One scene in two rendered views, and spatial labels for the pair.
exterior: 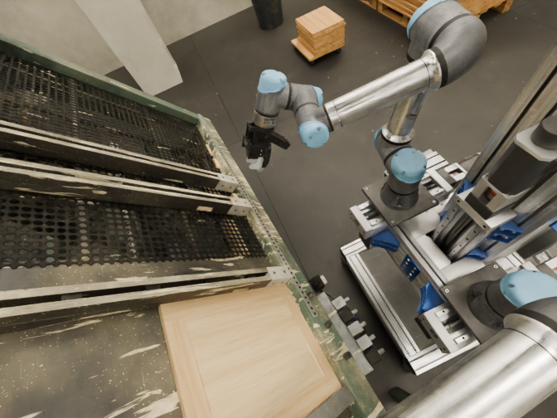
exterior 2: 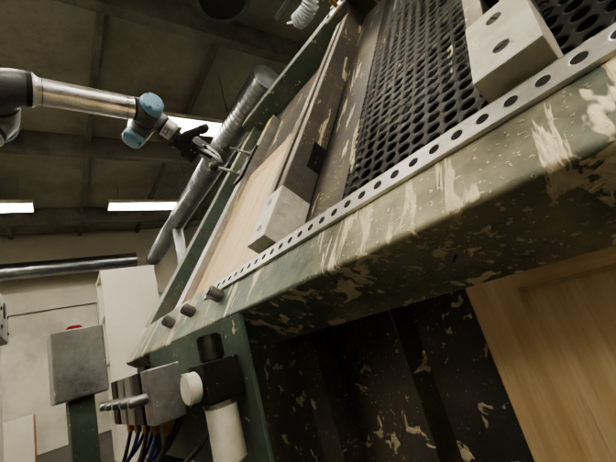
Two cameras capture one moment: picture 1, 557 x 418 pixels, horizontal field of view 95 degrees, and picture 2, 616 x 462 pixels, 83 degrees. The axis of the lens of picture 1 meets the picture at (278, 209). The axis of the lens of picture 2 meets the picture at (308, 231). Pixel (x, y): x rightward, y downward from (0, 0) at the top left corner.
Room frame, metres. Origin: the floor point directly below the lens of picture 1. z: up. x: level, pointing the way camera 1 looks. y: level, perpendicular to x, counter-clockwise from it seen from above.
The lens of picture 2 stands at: (0.91, -0.20, 0.75)
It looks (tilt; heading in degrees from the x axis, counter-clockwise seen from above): 16 degrees up; 144
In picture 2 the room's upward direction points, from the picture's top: 16 degrees counter-clockwise
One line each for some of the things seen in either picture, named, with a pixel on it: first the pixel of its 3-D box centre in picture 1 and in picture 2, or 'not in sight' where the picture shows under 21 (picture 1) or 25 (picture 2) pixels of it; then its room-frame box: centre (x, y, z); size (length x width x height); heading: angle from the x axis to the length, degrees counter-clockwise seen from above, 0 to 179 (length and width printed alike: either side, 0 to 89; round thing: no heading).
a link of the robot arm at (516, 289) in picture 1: (526, 297); not in sight; (-0.05, -0.52, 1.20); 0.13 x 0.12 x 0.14; 8
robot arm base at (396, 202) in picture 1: (400, 188); not in sight; (0.45, -0.50, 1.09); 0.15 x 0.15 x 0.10
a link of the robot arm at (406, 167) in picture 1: (405, 169); not in sight; (0.46, -0.50, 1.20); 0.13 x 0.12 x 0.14; 169
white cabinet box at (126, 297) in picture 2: not in sight; (135, 357); (-3.88, 0.35, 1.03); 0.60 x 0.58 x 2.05; 2
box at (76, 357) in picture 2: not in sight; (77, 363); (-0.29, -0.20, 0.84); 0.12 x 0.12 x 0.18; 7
